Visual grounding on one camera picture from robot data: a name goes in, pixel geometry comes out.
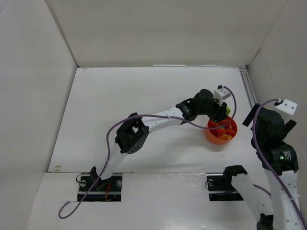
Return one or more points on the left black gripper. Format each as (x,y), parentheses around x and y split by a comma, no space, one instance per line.
(220,112)

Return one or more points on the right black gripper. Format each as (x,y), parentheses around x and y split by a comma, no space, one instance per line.
(251,115)

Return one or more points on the lime green long lego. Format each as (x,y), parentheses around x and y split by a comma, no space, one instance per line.
(228,110)

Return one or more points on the yellow curved lego piece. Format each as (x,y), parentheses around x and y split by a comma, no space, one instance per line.
(226,137)

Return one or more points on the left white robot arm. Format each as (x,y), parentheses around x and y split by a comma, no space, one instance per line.
(133,131)

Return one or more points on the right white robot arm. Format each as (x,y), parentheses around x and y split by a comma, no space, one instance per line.
(284,212)

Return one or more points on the orange round divided container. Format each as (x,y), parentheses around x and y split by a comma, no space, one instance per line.
(213,135)

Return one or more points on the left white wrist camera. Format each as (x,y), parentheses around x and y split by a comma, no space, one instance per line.
(221,94)

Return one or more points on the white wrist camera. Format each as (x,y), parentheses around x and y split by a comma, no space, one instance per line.
(221,94)
(285,108)

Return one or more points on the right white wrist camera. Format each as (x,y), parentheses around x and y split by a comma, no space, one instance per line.
(285,108)

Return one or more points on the aluminium rail on right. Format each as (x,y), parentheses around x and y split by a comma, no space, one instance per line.
(248,86)

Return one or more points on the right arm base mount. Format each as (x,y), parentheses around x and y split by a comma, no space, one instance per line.
(218,190)

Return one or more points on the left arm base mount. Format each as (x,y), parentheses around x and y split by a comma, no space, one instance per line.
(108,190)

